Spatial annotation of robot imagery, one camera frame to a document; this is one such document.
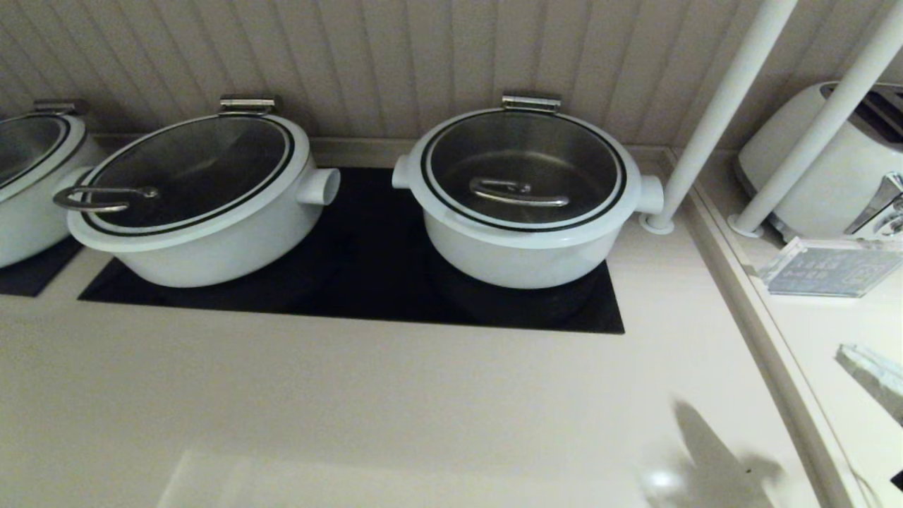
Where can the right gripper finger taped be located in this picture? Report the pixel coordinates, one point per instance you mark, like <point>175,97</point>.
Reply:
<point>885,368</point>
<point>882,391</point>

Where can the round glass lid white rim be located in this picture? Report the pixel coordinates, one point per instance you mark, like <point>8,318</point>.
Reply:
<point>522,152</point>

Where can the white round pot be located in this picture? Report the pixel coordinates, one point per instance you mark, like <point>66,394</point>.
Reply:
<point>522,267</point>

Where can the white oval pot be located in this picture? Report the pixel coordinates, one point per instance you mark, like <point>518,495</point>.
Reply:
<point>233,255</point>
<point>28,227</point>

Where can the oval glass lid white rim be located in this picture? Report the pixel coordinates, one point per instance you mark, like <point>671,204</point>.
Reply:
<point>190,166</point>
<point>25,144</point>

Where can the clear acrylic sign holder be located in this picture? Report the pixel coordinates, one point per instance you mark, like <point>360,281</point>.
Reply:
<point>825,271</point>

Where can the white toaster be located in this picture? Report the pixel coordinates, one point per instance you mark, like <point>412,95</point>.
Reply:
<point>846,180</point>

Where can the white round pole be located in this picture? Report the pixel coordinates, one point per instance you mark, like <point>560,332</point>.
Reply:
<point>712,120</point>
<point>811,141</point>

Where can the black glass cooktop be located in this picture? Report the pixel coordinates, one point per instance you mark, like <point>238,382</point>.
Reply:
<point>367,282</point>
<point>35,279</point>

